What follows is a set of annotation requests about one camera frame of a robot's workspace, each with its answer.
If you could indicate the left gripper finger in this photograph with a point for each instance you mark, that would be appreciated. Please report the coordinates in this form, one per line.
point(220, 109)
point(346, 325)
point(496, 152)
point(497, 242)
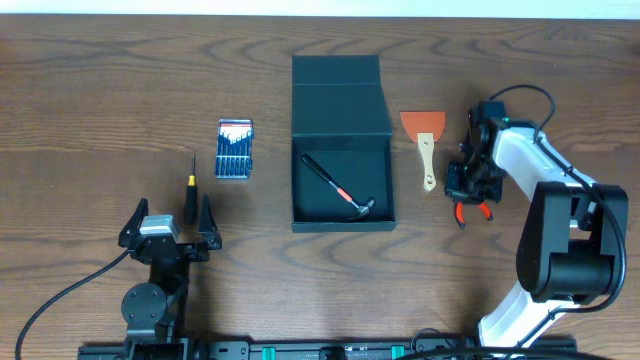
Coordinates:
point(131, 229)
point(207, 227)

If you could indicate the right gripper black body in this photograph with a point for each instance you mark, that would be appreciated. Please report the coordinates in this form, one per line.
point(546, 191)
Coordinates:
point(479, 170)

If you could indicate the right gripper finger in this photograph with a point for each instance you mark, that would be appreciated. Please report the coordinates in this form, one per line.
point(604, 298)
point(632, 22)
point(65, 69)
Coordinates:
point(452, 186)
point(492, 191)

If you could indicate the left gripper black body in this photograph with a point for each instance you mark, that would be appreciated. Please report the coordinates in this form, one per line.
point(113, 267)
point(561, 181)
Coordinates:
point(170, 251)

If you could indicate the red handled pliers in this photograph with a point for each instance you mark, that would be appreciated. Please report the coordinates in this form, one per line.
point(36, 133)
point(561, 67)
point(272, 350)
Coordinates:
point(459, 216)

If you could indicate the blue precision screwdriver set case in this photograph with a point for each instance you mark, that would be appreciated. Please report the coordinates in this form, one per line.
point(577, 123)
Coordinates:
point(234, 149)

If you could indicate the small claw hammer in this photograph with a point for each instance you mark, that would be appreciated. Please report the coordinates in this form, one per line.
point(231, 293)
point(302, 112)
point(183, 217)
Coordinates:
point(363, 209)

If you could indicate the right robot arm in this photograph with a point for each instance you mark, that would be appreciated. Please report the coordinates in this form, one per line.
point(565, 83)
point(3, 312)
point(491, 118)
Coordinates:
point(571, 256)

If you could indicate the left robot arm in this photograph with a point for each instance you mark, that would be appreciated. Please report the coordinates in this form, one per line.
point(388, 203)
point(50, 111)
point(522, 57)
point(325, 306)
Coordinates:
point(155, 310)

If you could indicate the black yellow screwdriver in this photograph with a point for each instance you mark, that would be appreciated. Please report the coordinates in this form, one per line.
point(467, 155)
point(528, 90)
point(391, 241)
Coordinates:
point(191, 199)

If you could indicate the black open gift box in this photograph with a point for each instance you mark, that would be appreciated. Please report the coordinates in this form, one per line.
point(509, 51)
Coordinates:
point(340, 118)

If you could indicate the orange scraper wooden handle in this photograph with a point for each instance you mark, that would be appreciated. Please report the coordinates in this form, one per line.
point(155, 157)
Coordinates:
point(425, 128)

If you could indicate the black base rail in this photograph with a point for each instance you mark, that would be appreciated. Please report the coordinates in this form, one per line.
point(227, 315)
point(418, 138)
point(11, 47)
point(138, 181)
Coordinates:
point(242, 350)

